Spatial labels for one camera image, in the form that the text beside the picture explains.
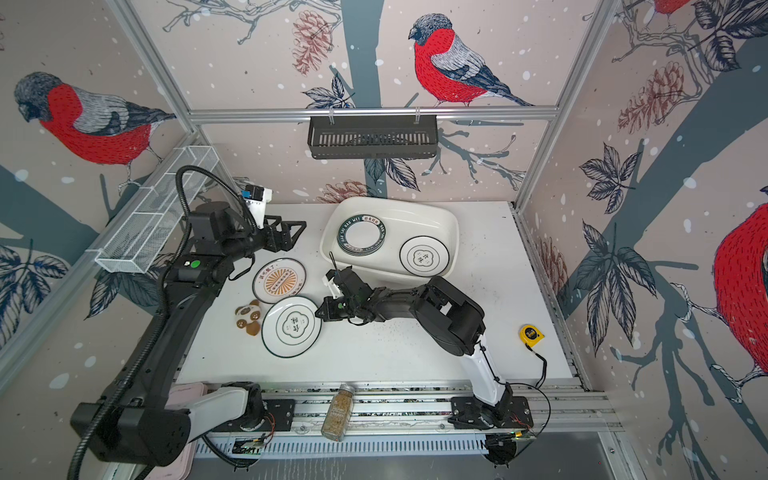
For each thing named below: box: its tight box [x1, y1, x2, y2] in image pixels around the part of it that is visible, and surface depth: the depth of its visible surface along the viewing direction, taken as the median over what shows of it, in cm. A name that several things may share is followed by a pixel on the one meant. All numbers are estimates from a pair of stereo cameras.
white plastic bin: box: [320, 196, 459, 288], surface depth 110 cm
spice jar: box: [321, 383, 356, 442], surface depth 71 cm
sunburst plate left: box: [252, 258, 307, 304], surface depth 100 cm
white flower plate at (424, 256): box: [399, 235, 450, 277], surface depth 106 cm
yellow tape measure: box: [518, 324, 545, 348], surface depth 87 cm
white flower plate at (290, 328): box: [261, 296, 323, 359], surface depth 87 cm
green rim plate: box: [337, 214, 387, 257], surface depth 111 cm
